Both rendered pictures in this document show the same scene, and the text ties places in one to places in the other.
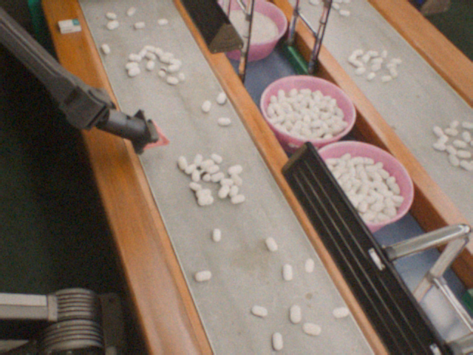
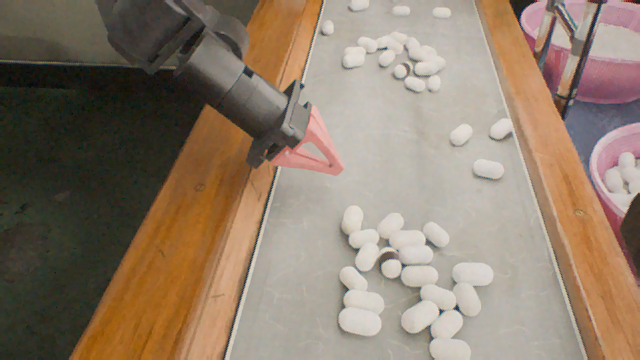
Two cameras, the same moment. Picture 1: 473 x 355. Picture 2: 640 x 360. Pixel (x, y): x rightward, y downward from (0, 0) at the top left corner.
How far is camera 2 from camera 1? 0.77 m
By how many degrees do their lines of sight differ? 26
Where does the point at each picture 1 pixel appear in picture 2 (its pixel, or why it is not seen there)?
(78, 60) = (273, 28)
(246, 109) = (551, 157)
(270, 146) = (593, 246)
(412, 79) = not seen: outside the picture
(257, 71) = (601, 119)
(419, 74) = not seen: outside the picture
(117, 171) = (204, 194)
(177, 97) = (411, 111)
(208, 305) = not seen: outside the picture
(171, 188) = (300, 265)
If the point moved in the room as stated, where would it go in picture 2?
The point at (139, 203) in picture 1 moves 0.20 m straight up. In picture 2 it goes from (197, 269) to (156, 72)
